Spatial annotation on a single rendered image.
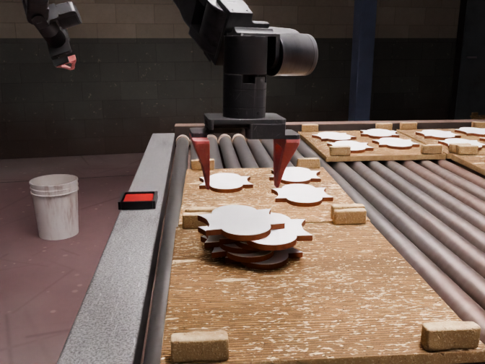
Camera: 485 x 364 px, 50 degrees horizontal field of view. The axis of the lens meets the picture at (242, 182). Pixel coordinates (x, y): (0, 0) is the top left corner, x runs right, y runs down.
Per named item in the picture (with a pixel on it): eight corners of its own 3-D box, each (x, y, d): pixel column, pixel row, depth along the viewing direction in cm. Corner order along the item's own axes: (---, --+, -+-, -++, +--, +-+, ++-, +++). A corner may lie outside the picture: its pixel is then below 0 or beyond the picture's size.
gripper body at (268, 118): (286, 133, 69) (289, 76, 67) (208, 133, 67) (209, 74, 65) (274, 126, 75) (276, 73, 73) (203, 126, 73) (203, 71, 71)
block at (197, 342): (170, 365, 53) (169, 341, 53) (171, 354, 55) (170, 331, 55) (229, 362, 54) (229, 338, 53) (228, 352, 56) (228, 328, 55)
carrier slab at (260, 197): (178, 232, 94) (177, 224, 94) (186, 175, 134) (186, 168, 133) (370, 228, 96) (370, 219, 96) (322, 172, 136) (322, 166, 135)
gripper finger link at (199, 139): (247, 194, 70) (249, 124, 67) (193, 196, 68) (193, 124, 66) (238, 181, 76) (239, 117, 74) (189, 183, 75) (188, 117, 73)
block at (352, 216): (334, 225, 93) (335, 211, 92) (331, 222, 95) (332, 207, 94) (366, 224, 94) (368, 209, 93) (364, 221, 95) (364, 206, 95)
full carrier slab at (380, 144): (325, 162, 147) (326, 146, 146) (297, 136, 187) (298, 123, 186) (445, 159, 151) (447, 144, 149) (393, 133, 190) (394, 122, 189)
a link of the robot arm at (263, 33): (216, 27, 68) (237, 26, 64) (260, 28, 72) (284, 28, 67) (215, 80, 70) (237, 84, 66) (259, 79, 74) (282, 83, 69)
